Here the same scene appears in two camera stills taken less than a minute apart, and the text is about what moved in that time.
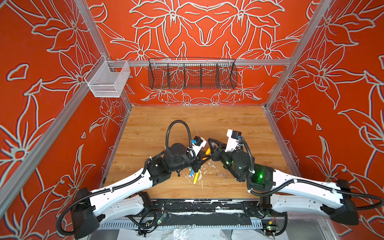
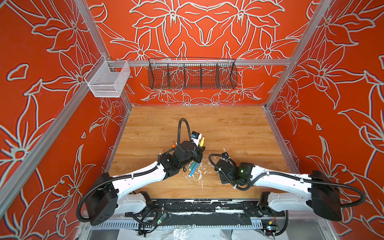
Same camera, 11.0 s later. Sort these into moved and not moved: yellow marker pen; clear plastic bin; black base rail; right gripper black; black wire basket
Moved: yellow marker pen; right gripper black
Not moved: black base rail; clear plastic bin; black wire basket
